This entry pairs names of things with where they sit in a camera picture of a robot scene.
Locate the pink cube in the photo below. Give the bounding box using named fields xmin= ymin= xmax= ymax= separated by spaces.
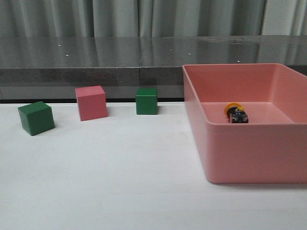
xmin=75 ymin=85 xmax=108 ymax=121

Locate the yellow push button switch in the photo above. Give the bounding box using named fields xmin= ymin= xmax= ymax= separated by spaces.
xmin=224 ymin=103 xmax=249 ymax=124

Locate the right green cube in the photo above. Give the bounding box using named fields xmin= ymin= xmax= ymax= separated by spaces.
xmin=135 ymin=88 xmax=158 ymax=115

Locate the grey curtain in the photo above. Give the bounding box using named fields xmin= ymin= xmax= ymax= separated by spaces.
xmin=0 ymin=0 xmax=307 ymax=37

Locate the grey stone counter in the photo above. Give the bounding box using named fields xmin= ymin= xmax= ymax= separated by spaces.
xmin=0 ymin=35 xmax=307 ymax=103

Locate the green cube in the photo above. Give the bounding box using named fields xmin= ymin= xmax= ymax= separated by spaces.
xmin=135 ymin=88 xmax=158 ymax=115
xmin=18 ymin=101 xmax=55 ymax=136

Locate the left green cube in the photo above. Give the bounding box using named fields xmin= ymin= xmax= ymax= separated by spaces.
xmin=18 ymin=101 xmax=55 ymax=136

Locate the pink plastic bin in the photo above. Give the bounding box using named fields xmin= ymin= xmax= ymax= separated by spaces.
xmin=183 ymin=63 xmax=307 ymax=183

